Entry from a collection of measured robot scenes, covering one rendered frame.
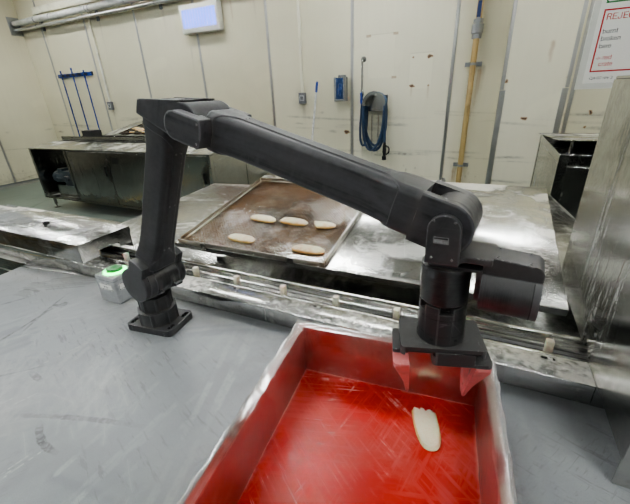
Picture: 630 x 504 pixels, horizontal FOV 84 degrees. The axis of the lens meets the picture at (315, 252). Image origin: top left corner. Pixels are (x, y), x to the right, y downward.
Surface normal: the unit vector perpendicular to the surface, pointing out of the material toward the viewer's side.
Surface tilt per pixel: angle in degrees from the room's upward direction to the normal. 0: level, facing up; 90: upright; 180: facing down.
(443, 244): 90
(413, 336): 1
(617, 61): 90
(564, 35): 90
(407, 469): 0
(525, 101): 90
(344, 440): 0
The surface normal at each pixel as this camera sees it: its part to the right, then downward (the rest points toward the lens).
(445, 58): -0.42, 0.39
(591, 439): -0.04, -0.91
